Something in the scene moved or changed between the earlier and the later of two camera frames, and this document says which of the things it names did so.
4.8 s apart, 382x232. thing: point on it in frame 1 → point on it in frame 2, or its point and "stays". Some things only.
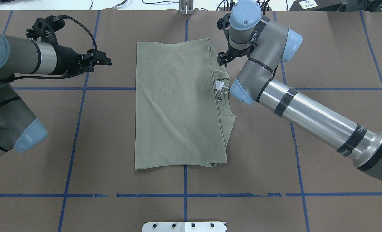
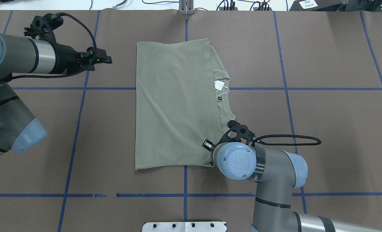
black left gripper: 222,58 → 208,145
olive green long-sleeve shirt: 183,116 stays
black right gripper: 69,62 stays
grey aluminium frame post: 186,7 stays
